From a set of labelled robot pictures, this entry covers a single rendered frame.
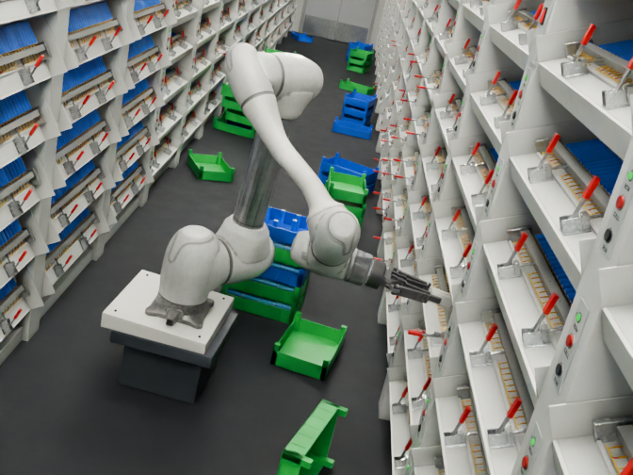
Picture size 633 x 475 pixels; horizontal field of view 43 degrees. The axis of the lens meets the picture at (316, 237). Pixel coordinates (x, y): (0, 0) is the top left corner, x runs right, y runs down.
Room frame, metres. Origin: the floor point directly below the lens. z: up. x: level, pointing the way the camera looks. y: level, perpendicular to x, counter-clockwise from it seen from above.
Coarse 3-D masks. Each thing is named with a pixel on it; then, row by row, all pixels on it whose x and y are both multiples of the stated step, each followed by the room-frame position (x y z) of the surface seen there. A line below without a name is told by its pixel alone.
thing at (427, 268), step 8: (424, 264) 2.30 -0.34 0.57; (432, 264) 2.30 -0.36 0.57; (440, 264) 2.30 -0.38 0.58; (424, 272) 2.30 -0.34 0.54; (432, 272) 2.30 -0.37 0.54; (424, 280) 2.26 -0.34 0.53; (424, 304) 2.09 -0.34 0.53; (432, 304) 2.08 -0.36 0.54; (424, 312) 2.04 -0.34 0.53; (432, 312) 2.03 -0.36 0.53; (440, 312) 2.03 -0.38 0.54; (432, 320) 1.98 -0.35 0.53; (440, 320) 1.98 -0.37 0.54; (432, 328) 1.94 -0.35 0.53; (440, 328) 1.93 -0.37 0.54; (432, 352) 1.81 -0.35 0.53; (432, 360) 1.69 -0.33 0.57; (432, 368) 1.69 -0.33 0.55
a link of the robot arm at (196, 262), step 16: (176, 240) 2.23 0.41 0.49; (192, 240) 2.22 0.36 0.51; (208, 240) 2.24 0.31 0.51; (176, 256) 2.20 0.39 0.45; (192, 256) 2.20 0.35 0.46; (208, 256) 2.22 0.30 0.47; (224, 256) 2.29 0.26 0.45; (176, 272) 2.19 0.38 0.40; (192, 272) 2.19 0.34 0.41; (208, 272) 2.23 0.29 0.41; (224, 272) 2.28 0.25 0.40; (160, 288) 2.23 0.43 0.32; (176, 288) 2.19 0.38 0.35; (192, 288) 2.20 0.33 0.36; (208, 288) 2.25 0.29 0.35; (192, 304) 2.21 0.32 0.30
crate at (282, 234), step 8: (272, 208) 3.03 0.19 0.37; (272, 216) 3.03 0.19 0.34; (288, 216) 3.02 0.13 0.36; (296, 216) 3.02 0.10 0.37; (304, 216) 3.02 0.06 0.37; (272, 224) 2.98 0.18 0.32; (288, 224) 3.02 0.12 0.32; (304, 224) 3.02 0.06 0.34; (272, 232) 2.83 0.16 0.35; (280, 232) 2.83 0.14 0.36; (288, 232) 2.82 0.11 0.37; (296, 232) 2.96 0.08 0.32; (280, 240) 2.83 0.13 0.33; (288, 240) 2.82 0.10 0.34
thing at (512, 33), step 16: (528, 0) 2.30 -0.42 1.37; (544, 0) 2.30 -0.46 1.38; (496, 16) 2.30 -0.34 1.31; (512, 16) 2.28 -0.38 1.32; (528, 16) 2.12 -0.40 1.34; (496, 32) 2.16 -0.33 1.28; (512, 32) 2.07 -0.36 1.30; (528, 32) 1.69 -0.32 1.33; (512, 48) 1.91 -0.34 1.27; (528, 48) 1.69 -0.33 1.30
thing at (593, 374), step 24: (624, 168) 0.98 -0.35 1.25; (600, 240) 0.98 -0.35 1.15; (624, 240) 0.91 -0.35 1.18; (600, 264) 0.95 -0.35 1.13; (624, 264) 0.90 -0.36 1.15; (600, 312) 0.90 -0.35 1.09; (600, 336) 0.90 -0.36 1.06; (552, 360) 0.99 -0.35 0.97; (576, 360) 0.91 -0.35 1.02; (600, 360) 0.90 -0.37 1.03; (552, 384) 0.96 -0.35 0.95; (576, 384) 0.90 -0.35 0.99; (600, 384) 0.90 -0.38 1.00; (624, 384) 0.90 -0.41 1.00; (528, 432) 0.98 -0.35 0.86; (552, 456) 0.90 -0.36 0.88
